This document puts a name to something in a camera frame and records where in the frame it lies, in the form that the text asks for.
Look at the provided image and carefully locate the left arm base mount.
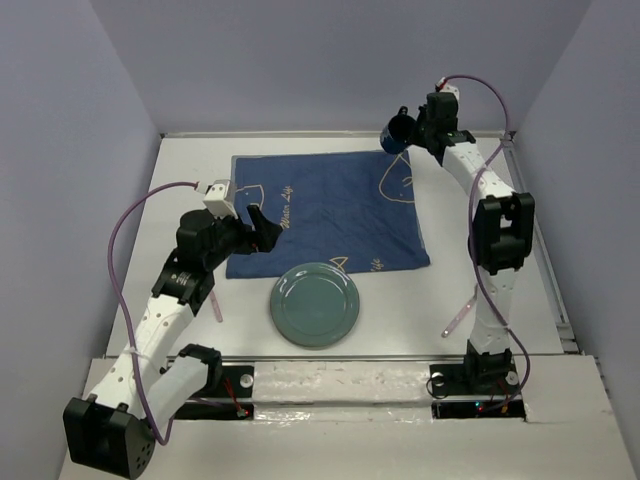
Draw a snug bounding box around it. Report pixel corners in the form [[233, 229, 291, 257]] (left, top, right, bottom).
[[175, 363, 255, 421]]

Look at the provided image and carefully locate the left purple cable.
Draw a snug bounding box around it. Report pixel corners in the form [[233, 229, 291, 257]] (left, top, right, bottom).
[[109, 181, 201, 445]]

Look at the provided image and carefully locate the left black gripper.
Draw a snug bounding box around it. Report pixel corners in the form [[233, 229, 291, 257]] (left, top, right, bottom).
[[204, 206, 282, 270]]

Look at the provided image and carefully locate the green ceramic plate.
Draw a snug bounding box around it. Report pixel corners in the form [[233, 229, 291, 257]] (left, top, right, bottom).
[[269, 262, 360, 349]]

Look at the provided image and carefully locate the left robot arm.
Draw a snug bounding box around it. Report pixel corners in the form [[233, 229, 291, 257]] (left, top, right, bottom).
[[63, 205, 282, 479]]

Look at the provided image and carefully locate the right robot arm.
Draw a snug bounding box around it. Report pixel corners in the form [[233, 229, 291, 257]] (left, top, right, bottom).
[[417, 87, 535, 399]]

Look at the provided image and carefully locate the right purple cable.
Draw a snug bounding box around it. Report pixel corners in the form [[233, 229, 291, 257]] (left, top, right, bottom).
[[447, 73, 532, 401]]

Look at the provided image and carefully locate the dark blue enamel mug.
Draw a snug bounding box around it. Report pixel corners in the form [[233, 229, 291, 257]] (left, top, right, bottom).
[[379, 106, 416, 155]]

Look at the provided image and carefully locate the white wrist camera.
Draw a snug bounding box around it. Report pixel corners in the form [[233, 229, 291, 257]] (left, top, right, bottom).
[[435, 77, 460, 99], [195, 179, 238, 219]]

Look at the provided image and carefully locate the pink handled fork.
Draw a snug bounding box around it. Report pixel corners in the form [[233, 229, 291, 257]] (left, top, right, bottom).
[[209, 291, 223, 323]]

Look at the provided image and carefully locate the blue cloth placemat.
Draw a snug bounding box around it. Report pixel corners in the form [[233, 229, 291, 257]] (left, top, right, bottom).
[[226, 151, 430, 279]]

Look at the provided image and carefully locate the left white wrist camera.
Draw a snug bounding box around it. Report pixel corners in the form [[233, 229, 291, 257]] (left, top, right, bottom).
[[195, 179, 238, 219]]

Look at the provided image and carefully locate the purple cable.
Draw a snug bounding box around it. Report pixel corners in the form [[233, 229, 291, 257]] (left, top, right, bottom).
[[109, 181, 201, 445], [447, 73, 532, 401]]

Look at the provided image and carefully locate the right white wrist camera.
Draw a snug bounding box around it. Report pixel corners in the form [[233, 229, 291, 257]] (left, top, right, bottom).
[[435, 77, 460, 99]]

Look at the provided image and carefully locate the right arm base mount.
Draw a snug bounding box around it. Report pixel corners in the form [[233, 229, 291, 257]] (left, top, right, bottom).
[[425, 363, 526, 420]]

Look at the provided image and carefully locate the white foam strip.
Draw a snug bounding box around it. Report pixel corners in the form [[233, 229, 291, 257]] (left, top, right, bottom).
[[252, 361, 432, 405]]

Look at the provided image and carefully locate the pink handled spoon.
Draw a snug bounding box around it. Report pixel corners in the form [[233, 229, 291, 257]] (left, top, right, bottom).
[[441, 292, 477, 338]]

